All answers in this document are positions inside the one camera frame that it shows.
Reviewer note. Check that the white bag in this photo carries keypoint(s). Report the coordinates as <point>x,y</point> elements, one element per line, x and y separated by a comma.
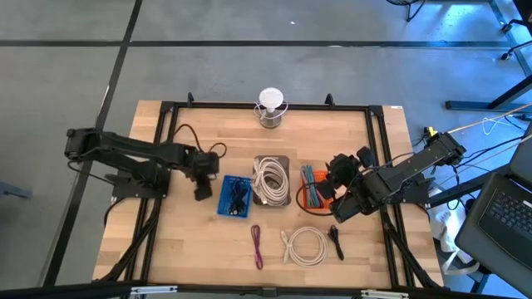
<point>442,224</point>

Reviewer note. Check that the grey translucent plastic bin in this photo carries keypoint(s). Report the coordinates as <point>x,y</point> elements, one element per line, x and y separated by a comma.
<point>284,160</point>

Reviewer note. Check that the dark grey laptop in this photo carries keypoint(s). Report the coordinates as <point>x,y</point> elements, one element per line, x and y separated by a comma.
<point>507,216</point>

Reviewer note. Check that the black desk leg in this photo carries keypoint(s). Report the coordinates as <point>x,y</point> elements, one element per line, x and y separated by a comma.
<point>469,105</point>

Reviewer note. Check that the black aluminium table frame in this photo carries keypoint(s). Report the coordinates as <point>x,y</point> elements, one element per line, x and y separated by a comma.
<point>208,104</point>

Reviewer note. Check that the orange plastic basket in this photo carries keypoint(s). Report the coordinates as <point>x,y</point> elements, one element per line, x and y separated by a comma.
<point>324,175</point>

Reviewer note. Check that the blue plastic basket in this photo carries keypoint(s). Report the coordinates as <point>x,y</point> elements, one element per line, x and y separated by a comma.
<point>222,207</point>

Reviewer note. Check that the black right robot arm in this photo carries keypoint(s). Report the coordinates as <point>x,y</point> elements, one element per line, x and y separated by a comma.
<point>415,170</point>

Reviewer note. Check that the black rig crossbar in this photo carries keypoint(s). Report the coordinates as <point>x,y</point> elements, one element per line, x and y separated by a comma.
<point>266,292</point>

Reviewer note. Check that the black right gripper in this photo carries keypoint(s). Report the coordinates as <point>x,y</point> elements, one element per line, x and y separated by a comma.
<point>347,191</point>

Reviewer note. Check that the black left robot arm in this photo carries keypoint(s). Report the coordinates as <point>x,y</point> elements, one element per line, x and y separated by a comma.
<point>124,147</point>

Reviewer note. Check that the white mushroom table lamp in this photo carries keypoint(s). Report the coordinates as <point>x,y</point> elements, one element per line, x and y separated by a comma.
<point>271,97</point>

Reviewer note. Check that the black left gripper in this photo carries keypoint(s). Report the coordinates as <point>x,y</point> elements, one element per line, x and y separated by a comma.
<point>205,164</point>

